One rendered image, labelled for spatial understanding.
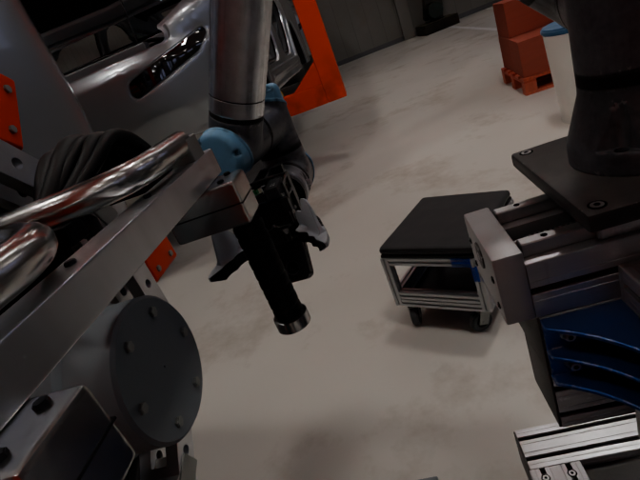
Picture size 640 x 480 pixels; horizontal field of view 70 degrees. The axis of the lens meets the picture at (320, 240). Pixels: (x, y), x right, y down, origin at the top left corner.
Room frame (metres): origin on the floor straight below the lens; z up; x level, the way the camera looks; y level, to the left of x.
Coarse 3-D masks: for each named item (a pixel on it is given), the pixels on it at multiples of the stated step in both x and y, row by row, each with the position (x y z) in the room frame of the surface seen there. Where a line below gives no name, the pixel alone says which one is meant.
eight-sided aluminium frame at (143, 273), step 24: (0, 144) 0.53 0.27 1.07; (0, 168) 0.51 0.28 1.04; (24, 168) 0.54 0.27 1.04; (0, 192) 0.55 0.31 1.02; (24, 192) 0.54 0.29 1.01; (96, 216) 0.60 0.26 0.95; (144, 264) 0.64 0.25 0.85; (144, 288) 0.61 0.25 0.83; (144, 456) 0.50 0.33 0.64; (168, 456) 0.49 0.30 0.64; (192, 456) 0.51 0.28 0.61
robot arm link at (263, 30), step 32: (224, 0) 0.60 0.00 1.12; (256, 0) 0.60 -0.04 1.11; (224, 32) 0.61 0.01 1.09; (256, 32) 0.61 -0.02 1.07; (224, 64) 0.62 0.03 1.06; (256, 64) 0.62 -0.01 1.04; (224, 96) 0.63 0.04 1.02; (256, 96) 0.63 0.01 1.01; (224, 128) 0.63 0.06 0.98; (256, 128) 0.64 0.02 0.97; (224, 160) 0.62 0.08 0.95; (256, 160) 0.66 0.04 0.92
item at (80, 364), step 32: (96, 320) 0.35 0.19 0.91; (128, 320) 0.34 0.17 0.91; (160, 320) 0.37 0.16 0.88; (96, 352) 0.31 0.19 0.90; (128, 352) 0.32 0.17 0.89; (160, 352) 0.35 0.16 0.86; (192, 352) 0.39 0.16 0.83; (64, 384) 0.31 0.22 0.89; (96, 384) 0.30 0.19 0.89; (128, 384) 0.30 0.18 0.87; (160, 384) 0.33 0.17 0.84; (192, 384) 0.37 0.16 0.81; (128, 416) 0.29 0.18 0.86; (160, 416) 0.31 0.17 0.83; (192, 416) 0.34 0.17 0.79; (160, 448) 0.30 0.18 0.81
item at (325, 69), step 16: (304, 0) 3.92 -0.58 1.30; (304, 16) 3.93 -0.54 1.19; (320, 16) 3.95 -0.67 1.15; (304, 32) 3.94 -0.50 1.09; (320, 32) 3.91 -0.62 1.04; (320, 48) 3.92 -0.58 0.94; (320, 64) 3.93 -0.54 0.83; (336, 64) 3.98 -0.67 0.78; (304, 80) 3.98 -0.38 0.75; (320, 80) 3.96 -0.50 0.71; (336, 80) 3.91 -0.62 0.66; (288, 96) 4.03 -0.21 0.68; (304, 96) 3.97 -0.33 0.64; (320, 96) 3.95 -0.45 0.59; (336, 96) 3.92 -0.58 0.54
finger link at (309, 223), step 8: (304, 200) 0.53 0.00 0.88; (304, 208) 0.54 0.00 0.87; (296, 216) 0.57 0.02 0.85; (304, 216) 0.55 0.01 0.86; (312, 216) 0.52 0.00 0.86; (304, 224) 0.56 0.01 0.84; (312, 224) 0.53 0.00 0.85; (296, 232) 0.56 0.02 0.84; (304, 232) 0.54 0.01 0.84; (312, 232) 0.53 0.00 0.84; (320, 232) 0.52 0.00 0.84; (304, 240) 0.55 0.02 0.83; (312, 240) 0.52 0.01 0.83; (320, 240) 0.50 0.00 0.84; (328, 240) 0.50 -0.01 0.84; (320, 248) 0.50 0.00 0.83
